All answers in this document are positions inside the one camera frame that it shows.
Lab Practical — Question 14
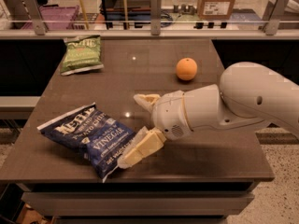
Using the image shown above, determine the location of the grey table drawer front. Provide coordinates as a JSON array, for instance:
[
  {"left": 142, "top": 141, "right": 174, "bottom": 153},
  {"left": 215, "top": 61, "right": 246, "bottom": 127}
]
[{"left": 22, "top": 192, "right": 254, "bottom": 217}]

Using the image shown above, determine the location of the cardboard box with label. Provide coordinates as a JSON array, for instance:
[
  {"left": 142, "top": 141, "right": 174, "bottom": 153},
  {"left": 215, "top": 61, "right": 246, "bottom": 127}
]
[{"left": 197, "top": 0, "right": 235, "bottom": 20}]

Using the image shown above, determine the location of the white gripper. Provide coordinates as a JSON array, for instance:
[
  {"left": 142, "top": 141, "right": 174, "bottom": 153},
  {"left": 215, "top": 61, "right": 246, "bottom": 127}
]
[{"left": 117, "top": 91, "right": 192, "bottom": 169}]

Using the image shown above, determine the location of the orange fruit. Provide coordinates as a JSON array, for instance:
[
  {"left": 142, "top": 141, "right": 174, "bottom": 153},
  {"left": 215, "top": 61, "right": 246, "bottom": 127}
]
[{"left": 176, "top": 58, "right": 197, "bottom": 81}]

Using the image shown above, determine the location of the green Kettle chip bag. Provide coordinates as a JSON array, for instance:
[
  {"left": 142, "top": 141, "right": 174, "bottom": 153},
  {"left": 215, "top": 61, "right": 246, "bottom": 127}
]
[{"left": 60, "top": 36, "right": 104, "bottom": 76}]

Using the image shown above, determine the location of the glass railing with metal posts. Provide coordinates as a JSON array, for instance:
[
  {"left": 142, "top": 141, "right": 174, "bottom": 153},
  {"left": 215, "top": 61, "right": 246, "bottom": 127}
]
[{"left": 1, "top": 0, "right": 299, "bottom": 39}]

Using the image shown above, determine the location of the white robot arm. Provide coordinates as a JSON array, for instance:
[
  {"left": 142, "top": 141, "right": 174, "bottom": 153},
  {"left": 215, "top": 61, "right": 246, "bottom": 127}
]
[{"left": 118, "top": 62, "right": 299, "bottom": 169}]

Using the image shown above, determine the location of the purple plastic crate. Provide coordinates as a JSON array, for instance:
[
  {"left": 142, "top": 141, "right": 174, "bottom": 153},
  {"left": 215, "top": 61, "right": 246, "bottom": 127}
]
[{"left": 21, "top": 5, "right": 80, "bottom": 31}]

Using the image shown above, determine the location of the blue Kettle chip bag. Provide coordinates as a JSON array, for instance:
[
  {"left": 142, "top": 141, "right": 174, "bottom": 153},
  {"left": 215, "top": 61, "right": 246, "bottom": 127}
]
[{"left": 37, "top": 103, "right": 135, "bottom": 182}]

